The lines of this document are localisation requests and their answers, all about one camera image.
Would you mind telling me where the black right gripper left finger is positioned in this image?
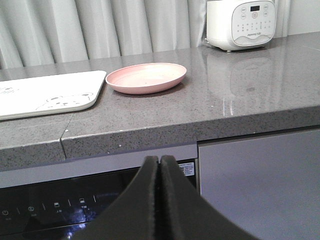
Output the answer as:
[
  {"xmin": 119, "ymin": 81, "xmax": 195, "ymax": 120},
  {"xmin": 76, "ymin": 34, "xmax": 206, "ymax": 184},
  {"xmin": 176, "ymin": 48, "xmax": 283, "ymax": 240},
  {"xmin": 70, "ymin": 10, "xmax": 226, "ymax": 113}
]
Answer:
[{"xmin": 73, "ymin": 156, "xmax": 158, "ymax": 240}]

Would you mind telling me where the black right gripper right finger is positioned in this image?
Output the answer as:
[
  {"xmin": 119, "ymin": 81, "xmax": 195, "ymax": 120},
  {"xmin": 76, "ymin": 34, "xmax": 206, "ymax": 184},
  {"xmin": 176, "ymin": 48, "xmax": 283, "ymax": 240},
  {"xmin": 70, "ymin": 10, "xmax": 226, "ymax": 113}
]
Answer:
[{"xmin": 159, "ymin": 155, "xmax": 256, "ymax": 240}]

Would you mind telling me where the pink round plate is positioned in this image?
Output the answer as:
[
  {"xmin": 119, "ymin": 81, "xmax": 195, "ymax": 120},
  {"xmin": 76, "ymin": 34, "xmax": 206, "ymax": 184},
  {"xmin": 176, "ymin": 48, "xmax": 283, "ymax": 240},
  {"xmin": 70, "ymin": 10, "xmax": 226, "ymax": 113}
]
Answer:
[{"xmin": 105, "ymin": 62, "xmax": 187, "ymax": 95}]

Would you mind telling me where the cream bear serving tray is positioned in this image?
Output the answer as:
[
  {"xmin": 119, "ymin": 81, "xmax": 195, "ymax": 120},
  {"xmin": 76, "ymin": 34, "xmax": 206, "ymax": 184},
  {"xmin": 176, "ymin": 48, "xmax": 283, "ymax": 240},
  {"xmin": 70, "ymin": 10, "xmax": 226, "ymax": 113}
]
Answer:
[{"xmin": 0, "ymin": 70, "xmax": 106, "ymax": 121}]

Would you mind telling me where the grey cabinet door centre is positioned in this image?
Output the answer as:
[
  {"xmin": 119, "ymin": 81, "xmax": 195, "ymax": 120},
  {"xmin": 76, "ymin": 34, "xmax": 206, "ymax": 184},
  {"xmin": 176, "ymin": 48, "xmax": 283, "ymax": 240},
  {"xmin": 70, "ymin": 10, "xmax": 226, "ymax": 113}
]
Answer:
[{"xmin": 198, "ymin": 130, "xmax": 320, "ymax": 240}]

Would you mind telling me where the white rice cooker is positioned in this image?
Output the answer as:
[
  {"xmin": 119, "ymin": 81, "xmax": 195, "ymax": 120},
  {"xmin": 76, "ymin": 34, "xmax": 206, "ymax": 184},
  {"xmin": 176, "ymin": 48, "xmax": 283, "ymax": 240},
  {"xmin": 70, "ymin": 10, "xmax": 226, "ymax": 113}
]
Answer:
[{"xmin": 206, "ymin": 0, "xmax": 277, "ymax": 52}]

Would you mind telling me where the white pleated curtain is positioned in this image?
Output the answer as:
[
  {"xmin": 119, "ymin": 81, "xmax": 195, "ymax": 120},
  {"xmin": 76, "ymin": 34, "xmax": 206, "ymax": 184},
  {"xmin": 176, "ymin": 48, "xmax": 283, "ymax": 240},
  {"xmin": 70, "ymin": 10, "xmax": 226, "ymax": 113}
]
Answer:
[{"xmin": 0, "ymin": 0, "xmax": 320, "ymax": 70}]

